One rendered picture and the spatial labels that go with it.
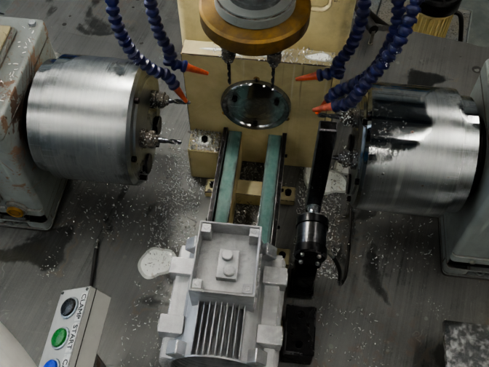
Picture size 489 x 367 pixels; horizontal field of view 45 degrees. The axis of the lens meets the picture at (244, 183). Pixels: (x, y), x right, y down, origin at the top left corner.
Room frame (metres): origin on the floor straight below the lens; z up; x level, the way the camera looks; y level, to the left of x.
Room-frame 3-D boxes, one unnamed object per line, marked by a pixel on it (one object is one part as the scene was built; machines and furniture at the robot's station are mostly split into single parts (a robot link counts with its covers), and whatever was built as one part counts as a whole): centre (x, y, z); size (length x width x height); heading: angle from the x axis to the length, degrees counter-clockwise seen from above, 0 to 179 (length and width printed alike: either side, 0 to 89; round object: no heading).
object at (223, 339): (0.36, 0.03, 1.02); 0.20 x 0.19 x 0.19; 174
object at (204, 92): (0.87, -0.03, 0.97); 0.30 x 0.11 x 0.34; 83
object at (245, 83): (0.81, -0.02, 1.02); 0.15 x 0.02 x 0.15; 83
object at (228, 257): (0.40, 0.03, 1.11); 0.12 x 0.11 x 0.07; 174
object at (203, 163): (0.80, 0.09, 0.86); 0.07 x 0.06 x 0.12; 83
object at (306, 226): (0.67, -0.18, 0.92); 0.45 x 0.13 x 0.24; 173
